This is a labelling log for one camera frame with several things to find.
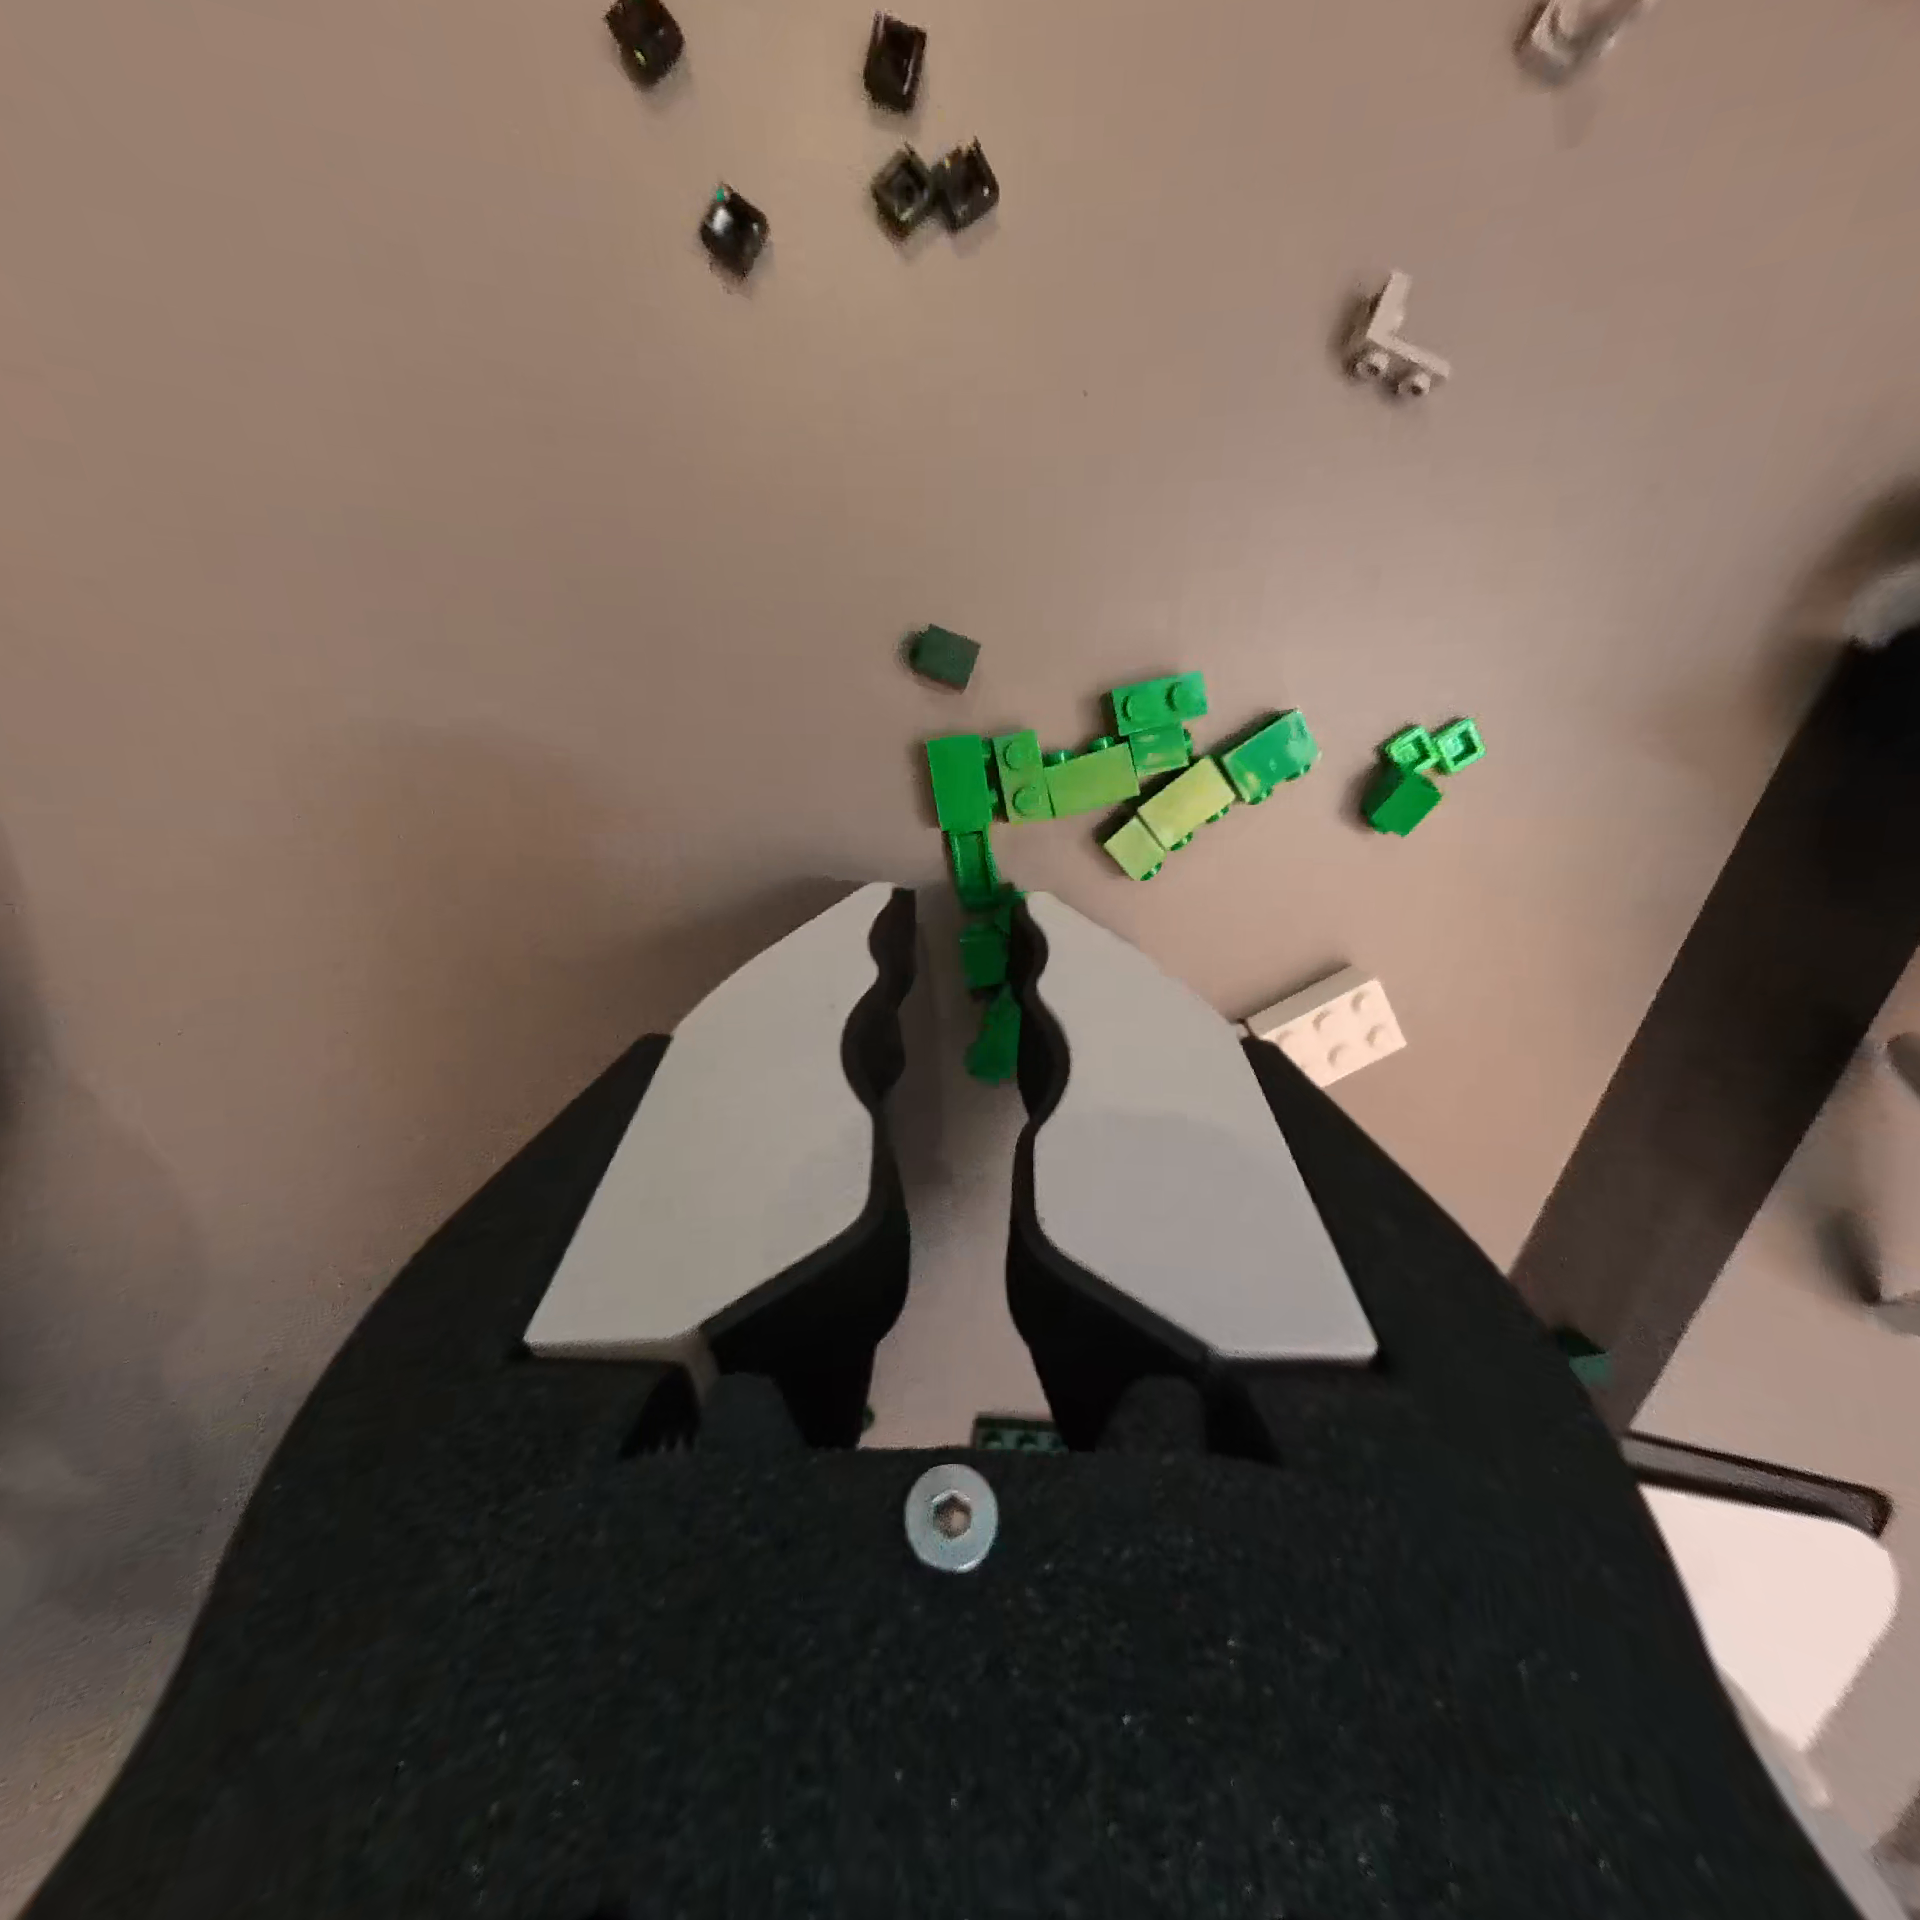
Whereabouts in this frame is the group of black lego pieces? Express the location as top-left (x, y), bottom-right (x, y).
top-left (601, 0), bottom-right (1004, 279)

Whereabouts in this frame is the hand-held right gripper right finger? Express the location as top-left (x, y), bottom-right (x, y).
top-left (999, 887), bottom-right (1380, 1455)

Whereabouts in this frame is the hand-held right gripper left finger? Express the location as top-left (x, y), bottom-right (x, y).
top-left (521, 881), bottom-right (918, 1451)

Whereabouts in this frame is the small green lego tile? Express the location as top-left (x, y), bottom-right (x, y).
top-left (947, 828), bottom-right (1040, 1086)

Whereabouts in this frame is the white lego brick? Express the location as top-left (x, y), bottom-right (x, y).
top-left (1241, 966), bottom-right (1415, 1087)

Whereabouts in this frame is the pile of green lego bricks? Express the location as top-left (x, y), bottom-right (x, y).
top-left (921, 665), bottom-right (1489, 889)

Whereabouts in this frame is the light grey lego bracket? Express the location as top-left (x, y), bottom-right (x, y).
top-left (1513, 0), bottom-right (1637, 84)
top-left (1338, 270), bottom-right (1454, 400)

